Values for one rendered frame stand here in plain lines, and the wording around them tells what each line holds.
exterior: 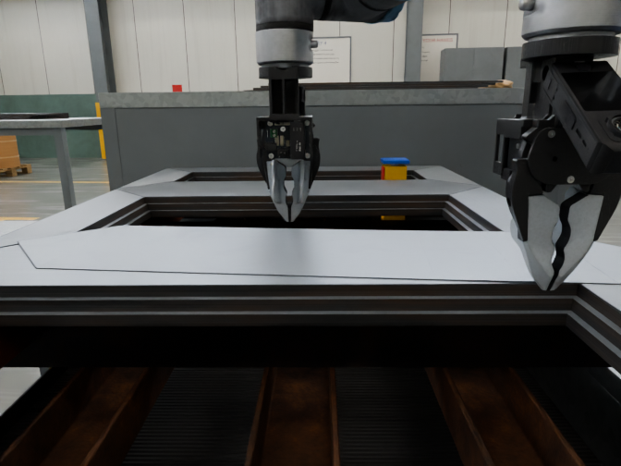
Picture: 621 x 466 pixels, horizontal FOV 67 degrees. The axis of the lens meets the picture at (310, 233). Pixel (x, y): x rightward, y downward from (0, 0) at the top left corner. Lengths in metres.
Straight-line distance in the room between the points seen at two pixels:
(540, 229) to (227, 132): 1.02
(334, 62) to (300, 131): 8.93
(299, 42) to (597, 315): 0.44
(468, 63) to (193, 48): 5.17
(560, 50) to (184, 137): 1.08
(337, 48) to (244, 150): 8.29
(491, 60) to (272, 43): 8.62
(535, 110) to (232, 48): 9.51
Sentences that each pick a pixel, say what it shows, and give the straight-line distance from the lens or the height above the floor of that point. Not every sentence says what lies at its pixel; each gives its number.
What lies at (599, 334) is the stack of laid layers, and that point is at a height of 0.83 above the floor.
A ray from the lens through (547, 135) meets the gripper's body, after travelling 0.43.
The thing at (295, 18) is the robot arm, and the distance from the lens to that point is 0.63.
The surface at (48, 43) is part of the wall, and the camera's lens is 11.48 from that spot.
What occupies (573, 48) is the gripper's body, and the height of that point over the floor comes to 1.05.
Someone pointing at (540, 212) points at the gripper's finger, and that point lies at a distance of 0.44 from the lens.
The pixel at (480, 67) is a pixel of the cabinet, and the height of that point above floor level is 1.62.
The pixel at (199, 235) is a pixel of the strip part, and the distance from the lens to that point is 0.62.
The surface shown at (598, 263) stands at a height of 0.85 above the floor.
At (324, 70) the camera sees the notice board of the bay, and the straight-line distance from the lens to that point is 9.54.
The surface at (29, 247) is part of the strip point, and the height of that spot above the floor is 0.85.
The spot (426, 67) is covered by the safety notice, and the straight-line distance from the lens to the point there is 9.58.
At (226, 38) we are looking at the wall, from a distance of 9.95.
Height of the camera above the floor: 1.01
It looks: 15 degrees down
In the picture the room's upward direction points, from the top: 1 degrees counter-clockwise
